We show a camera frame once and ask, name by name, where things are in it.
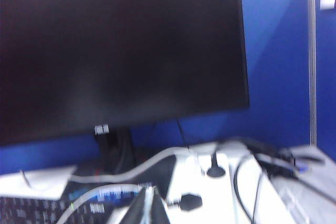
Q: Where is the white power strip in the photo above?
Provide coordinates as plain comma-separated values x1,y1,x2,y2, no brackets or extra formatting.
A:
262,145,336,224

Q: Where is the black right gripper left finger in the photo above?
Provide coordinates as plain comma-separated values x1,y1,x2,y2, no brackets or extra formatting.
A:
125,185,151,224

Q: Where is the black computer keyboard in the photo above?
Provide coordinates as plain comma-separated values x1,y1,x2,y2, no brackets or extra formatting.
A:
0,182,148,224

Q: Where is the black suction cup mount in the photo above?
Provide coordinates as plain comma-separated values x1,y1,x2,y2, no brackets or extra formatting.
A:
206,152,226,178

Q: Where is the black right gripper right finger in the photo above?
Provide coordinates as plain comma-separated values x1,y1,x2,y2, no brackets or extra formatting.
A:
151,185,172,224

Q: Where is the small black plug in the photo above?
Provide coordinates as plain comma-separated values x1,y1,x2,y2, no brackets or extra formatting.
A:
167,193,203,211

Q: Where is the black monitor stand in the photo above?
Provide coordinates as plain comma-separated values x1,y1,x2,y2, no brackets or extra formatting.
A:
96,126,137,175

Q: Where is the thick black power cable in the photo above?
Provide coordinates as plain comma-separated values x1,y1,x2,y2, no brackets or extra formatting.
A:
233,154,265,224

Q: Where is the black flat pad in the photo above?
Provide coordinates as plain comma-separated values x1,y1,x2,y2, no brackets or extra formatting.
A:
75,154,182,201

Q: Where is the black plug with cord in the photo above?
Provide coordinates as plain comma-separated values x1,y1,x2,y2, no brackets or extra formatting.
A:
245,137,326,179

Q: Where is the black ASUS computer monitor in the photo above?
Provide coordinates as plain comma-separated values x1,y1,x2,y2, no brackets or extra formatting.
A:
0,0,250,147

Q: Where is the thin black cable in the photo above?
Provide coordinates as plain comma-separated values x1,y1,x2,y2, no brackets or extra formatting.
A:
177,119,190,149

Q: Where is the white Type-C charging cable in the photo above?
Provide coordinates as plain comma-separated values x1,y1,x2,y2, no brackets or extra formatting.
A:
56,184,141,224

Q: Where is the white two-tier desk riser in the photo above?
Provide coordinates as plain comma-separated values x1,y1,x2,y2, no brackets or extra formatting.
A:
0,141,279,224

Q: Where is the grey-white ethernet cable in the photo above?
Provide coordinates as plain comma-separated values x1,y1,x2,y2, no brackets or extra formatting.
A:
69,146,218,183

